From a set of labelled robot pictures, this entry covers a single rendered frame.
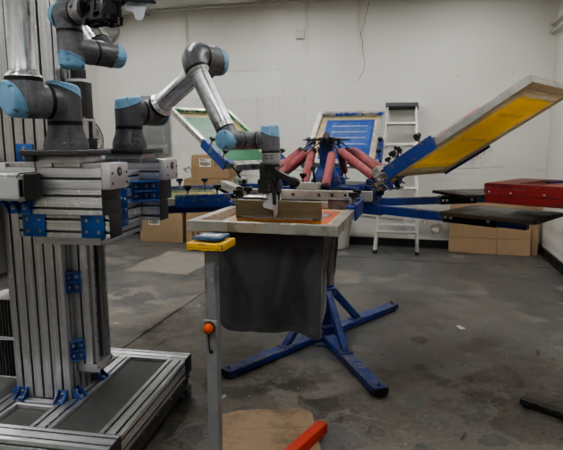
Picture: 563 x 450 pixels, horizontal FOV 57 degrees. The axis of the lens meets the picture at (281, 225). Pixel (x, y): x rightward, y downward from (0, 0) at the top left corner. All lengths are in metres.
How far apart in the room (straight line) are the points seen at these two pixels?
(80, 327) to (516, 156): 5.38
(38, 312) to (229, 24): 5.37
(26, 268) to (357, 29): 5.22
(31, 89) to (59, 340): 1.02
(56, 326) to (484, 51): 5.55
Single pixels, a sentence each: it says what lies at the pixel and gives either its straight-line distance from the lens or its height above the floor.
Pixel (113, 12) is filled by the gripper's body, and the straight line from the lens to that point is 1.58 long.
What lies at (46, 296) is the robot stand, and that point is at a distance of 2.31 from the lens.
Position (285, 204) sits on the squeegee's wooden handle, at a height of 1.04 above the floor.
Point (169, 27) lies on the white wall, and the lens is 7.43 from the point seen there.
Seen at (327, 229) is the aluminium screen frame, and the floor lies 0.98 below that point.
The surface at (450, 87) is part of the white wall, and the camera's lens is 6.56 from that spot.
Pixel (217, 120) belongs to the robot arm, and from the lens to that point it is 2.04.
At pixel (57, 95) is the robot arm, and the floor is 1.44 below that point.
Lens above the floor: 1.28
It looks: 9 degrees down
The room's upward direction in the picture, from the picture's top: straight up
